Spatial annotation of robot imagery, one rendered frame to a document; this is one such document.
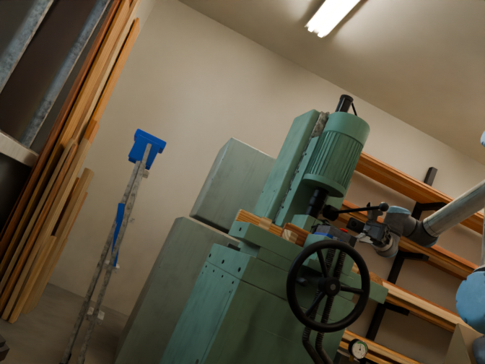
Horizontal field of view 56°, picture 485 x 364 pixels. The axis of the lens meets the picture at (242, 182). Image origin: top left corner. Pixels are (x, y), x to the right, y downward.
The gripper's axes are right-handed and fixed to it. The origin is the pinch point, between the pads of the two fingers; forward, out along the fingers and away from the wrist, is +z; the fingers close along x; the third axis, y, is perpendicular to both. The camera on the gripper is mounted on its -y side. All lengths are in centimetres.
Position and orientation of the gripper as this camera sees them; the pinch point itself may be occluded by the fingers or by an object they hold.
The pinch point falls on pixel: (360, 219)
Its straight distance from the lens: 174.5
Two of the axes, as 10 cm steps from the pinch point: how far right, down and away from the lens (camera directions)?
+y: 7.9, 2.1, -5.8
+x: -4.0, 8.9, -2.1
